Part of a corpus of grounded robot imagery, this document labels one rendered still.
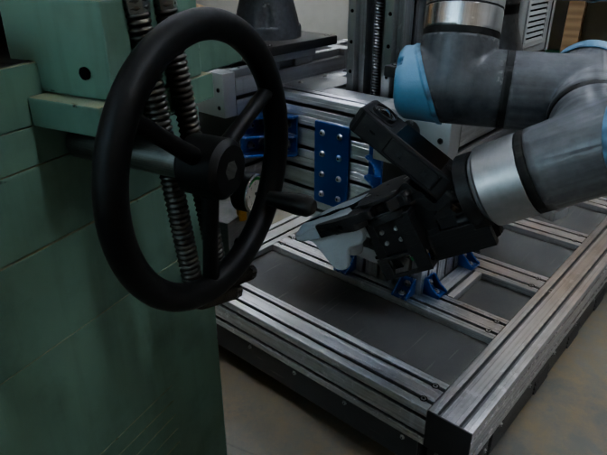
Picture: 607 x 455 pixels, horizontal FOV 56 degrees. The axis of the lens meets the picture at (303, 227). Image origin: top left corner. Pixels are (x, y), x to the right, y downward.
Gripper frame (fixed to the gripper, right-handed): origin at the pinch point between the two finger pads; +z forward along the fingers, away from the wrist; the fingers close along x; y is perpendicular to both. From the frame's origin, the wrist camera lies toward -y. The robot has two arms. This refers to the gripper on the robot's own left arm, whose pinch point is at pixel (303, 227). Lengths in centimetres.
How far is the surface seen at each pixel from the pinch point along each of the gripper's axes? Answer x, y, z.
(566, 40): 258, 17, -1
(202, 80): 2.7, -19.4, 5.2
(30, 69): -12.0, -26.8, 11.9
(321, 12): 318, -62, 136
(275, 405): 40, 49, 60
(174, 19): -11.6, -22.5, -6.4
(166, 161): -9.6, -13.0, 4.0
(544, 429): 61, 78, 9
